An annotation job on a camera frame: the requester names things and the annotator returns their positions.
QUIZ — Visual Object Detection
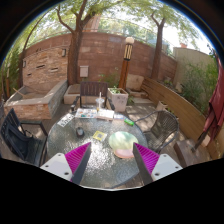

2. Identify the white square planter box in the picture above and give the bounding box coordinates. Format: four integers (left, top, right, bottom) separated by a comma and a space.
108, 87, 128, 112

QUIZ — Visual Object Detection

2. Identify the right tree trunk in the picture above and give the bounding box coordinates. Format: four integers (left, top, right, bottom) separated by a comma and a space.
150, 11, 166, 80

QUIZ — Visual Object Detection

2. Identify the folded red patio umbrella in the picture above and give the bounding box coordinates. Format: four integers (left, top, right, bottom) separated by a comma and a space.
191, 61, 224, 152

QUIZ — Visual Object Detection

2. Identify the black white patterned card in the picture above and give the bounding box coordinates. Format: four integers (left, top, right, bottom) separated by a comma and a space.
57, 113, 74, 127

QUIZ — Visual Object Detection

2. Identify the garden lamp post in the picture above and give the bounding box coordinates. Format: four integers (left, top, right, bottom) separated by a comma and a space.
118, 37, 134, 89

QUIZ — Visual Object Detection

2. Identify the stone raised planter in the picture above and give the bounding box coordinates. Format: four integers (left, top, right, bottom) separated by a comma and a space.
4, 80, 67, 120

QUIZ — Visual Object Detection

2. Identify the wooden curved bench fence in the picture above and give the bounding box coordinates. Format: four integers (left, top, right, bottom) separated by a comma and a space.
139, 77, 224, 160

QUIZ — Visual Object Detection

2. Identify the black folding chair left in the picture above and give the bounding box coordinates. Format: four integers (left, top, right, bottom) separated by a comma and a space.
0, 109, 48, 167

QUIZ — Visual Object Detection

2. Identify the clear plastic drink cup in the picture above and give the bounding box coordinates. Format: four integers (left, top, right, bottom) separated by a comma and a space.
96, 92, 104, 111

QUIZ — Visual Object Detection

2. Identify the left tree trunk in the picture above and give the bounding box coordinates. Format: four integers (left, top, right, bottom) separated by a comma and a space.
56, 0, 100, 85

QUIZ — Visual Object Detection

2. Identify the grey wall utility box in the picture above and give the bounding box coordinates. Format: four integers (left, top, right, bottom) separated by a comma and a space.
80, 66, 89, 78

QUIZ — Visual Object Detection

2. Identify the white book stack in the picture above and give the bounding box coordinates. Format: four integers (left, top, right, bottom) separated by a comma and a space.
97, 109, 114, 120

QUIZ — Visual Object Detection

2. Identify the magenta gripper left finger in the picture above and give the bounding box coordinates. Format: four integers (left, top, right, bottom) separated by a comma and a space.
41, 143, 91, 185

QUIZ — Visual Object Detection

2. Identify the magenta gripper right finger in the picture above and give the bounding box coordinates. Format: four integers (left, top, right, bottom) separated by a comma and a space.
133, 143, 182, 185

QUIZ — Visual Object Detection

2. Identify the round glass patio table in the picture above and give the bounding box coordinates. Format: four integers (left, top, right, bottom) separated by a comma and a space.
47, 113, 147, 189

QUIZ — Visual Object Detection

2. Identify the dark wooden patio chair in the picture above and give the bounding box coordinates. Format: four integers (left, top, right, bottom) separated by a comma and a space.
71, 81, 115, 111

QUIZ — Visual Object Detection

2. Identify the dark computer mouse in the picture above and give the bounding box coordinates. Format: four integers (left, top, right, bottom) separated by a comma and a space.
76, 127, 84, 137

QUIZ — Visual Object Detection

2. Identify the green small package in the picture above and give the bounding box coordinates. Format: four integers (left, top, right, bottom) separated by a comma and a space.
124, 118, 134, 126

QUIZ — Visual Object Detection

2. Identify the colourful open book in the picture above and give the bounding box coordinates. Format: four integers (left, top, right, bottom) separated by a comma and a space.
75, 108, 97, 118

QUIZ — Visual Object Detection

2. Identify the wicker metal chair right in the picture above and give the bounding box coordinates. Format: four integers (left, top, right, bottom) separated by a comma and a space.
135, 110, 179, 153

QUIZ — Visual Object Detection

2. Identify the tree trunk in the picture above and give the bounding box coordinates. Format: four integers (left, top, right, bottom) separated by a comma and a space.
150, 11, 166, 80
56, 0, 100, 85

